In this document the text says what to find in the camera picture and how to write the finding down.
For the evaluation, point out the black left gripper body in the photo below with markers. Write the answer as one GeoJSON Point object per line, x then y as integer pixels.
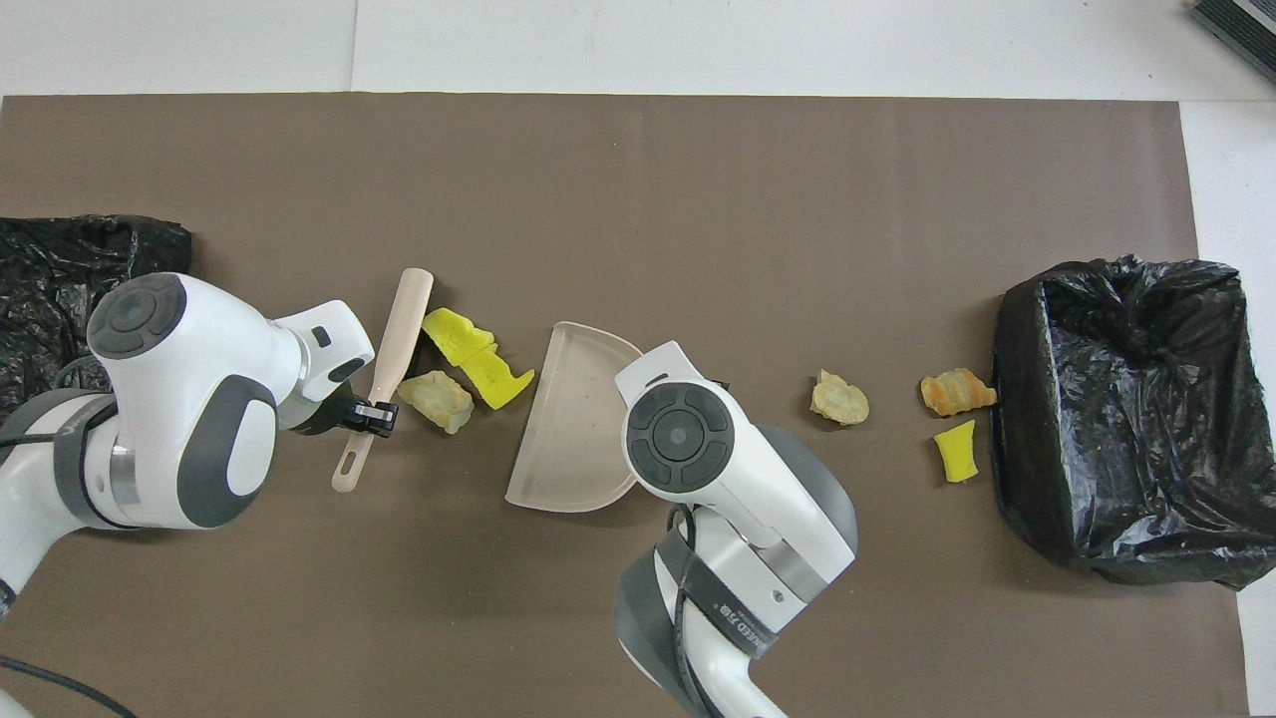
{"type": "Point", "coordinates": [374, 419]}

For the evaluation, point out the large pale foam scrap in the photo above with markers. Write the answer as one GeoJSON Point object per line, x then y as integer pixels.
{"type": "Point", "coordinates": [439, 399]}

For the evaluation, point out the beige hand brush black bristles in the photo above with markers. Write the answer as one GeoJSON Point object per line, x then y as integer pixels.
{"type": "Point", "coordinates": [409, 319]}

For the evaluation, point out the yellow sponge block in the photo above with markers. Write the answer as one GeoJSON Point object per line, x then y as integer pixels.
{"type": "Point", "coordinates": [454, 334]}

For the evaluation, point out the notched yellow sponge piece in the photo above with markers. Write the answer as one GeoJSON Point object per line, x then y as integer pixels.
{"type": "Point", "coordinates": [498, 379]}

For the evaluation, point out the beige plastic dustpan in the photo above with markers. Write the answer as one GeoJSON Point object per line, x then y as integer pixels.
{"type": "Point", "coordinates": [568, 429]}

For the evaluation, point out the small pale foam scrap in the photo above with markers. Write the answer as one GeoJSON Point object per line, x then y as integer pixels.
{"type": "Point", "coordinates": [839, 401]}

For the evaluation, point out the orange striped foam scrap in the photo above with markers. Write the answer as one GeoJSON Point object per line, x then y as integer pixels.
{"type": "Point", "coordinates": [955, 392]}

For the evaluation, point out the small yellow sponge wedge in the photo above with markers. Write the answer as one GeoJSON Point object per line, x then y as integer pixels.
{"type": "Point", "coordinates": [957, 454]}

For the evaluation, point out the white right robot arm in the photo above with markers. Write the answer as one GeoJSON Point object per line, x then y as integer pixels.
{"type": "Point", "coordinates": [718, 479]}

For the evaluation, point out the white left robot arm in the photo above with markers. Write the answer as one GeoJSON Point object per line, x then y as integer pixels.
{"type": "Point", "coordinates": [199, 349]}

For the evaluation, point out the pink bin with black bag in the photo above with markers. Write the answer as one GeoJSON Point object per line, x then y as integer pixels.
{"type": "Point", "coordinates": [50, 269]}

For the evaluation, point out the bin lined with black bag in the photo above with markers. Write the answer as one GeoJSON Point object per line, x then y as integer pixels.
{"type": "Point", "coordinates": [1097, 449]}

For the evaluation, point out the brown table mat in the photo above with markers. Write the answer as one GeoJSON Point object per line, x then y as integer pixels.
{"type": "Point", "coordinates": [698, 160]}

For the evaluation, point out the dark ribbed device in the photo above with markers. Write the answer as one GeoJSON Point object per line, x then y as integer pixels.
{"type": "Point", "coordinates": [1241, 25]}

